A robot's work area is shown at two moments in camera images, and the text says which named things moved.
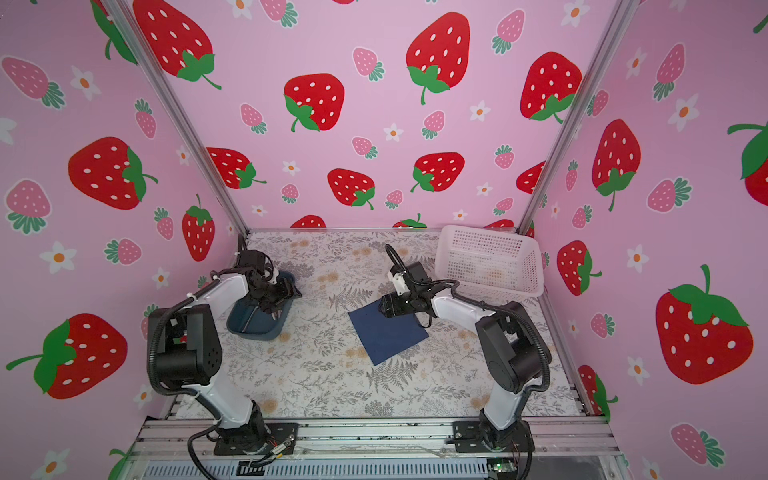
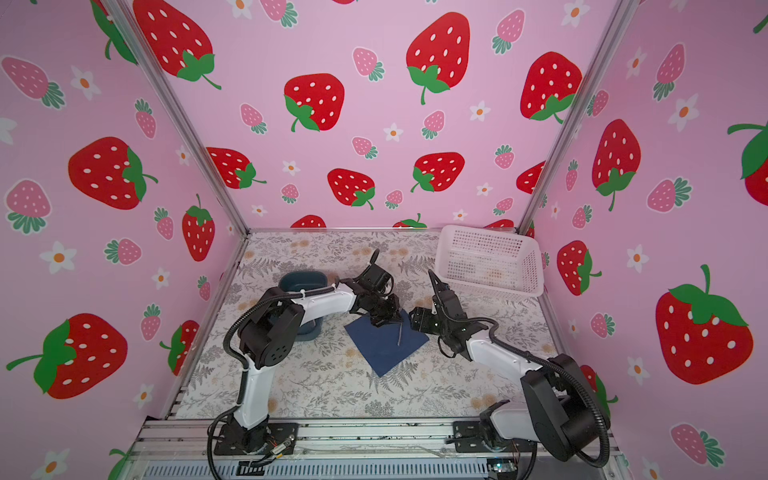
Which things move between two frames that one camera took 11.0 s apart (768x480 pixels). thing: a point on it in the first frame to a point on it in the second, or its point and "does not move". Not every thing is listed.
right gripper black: [390, 304] to [423, 314]
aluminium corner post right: [581, 107] does not move
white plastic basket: [489, 262] does not move
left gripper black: [287, 290] to [394, 313]
